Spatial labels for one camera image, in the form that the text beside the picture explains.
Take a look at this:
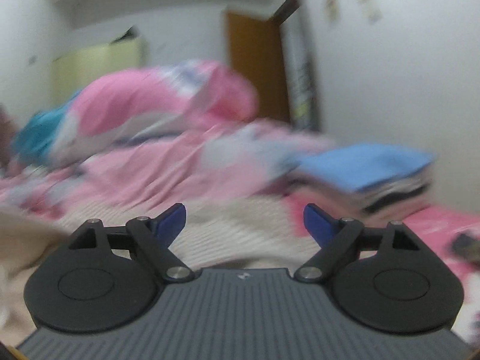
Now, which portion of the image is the narrow printed wall hanging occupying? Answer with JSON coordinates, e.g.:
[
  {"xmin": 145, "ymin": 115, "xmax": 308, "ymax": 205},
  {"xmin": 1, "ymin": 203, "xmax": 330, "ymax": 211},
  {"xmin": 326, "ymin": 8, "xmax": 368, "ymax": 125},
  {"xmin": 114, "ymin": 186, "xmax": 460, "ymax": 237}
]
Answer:
[{"xmin": 290, "ymin": 19, "xmax": 319, "ymax": 128}]

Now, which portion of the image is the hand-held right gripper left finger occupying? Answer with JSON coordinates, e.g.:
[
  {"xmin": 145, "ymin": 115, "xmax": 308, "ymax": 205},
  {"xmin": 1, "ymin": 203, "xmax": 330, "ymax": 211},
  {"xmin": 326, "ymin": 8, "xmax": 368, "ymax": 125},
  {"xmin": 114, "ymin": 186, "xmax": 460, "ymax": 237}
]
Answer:
[{"xmin": 68, "ymin": 203, "xmax": 195, "ymax": 283}]

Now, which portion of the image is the black folded garment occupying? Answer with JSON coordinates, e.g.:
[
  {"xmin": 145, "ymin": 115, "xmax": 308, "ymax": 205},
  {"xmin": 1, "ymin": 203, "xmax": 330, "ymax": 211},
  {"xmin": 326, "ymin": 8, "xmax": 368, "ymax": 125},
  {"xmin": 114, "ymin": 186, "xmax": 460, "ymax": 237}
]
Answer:
[{"xmin": 365, "ymin": 192, "xmax": 428, "ymax": 212}]

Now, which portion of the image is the beige checked coat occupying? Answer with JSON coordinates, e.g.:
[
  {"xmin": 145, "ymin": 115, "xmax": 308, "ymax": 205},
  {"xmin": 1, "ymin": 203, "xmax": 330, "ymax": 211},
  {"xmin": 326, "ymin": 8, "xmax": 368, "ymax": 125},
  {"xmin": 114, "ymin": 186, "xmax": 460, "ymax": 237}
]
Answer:
[{"xmin": 0, "ymin": 197, "xmax": 319, "ymax": 282}]

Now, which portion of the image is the wooden door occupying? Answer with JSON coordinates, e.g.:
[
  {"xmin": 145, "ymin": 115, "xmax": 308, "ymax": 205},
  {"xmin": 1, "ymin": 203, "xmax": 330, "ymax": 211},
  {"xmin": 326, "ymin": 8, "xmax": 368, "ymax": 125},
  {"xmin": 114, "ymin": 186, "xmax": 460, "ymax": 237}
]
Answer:
[{"xmin": 225, "ymin": 11, "xmax": 289, "ymax": 122}]

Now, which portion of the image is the yellow-green wardrobe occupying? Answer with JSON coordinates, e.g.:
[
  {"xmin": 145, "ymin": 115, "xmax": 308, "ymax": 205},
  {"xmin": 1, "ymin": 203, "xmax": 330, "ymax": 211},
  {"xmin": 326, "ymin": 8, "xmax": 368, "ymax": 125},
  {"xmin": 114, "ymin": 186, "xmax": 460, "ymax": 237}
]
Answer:
[{"xmin": 50, "ymin": 39, "xmax": 145, "ymax": 106}]

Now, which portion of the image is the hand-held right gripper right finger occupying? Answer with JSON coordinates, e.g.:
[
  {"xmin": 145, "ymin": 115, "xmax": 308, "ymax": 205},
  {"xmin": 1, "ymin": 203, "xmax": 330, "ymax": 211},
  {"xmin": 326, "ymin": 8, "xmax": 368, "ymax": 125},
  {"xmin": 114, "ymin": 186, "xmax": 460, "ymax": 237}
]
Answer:
[{"xmin": 293, "ymin": 203, "xmax": 421, "ymax": 283}]

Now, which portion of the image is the stack of folded clothes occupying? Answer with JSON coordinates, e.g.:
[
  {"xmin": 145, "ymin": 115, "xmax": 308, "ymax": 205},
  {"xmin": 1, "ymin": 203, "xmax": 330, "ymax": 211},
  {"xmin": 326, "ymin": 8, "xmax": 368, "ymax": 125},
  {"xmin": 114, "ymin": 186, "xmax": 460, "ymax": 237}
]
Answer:
[{"xmin": 296, "ymin": 143, "xmax": 437, "ymax": 192}]

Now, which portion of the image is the teal pillow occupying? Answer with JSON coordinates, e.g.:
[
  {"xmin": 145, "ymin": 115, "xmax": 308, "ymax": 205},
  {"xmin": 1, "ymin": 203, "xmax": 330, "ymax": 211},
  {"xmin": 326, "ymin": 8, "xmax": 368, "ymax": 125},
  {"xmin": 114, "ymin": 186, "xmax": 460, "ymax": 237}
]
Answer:
[{"xmin": 11, "ymin": 109, "xmax": 76, "ymax": 166}]

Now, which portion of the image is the dark object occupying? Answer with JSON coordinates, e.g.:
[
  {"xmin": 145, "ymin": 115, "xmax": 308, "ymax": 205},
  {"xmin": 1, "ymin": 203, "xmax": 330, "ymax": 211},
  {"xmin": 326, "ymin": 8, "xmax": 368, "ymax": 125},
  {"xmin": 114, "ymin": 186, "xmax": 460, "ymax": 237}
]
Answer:
[{"xmin": 450, "ymin": 232, "xmax": 479, "ymax": 261}]

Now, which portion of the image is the pink floral duvet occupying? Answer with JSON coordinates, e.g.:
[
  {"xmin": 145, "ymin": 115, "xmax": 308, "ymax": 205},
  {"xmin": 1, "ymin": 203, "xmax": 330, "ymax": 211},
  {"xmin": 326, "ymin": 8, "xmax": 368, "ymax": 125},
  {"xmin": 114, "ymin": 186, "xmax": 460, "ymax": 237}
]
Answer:
[{"xmin": 0, "ymin": 59, "xmax": 338, "ymax": 218}]

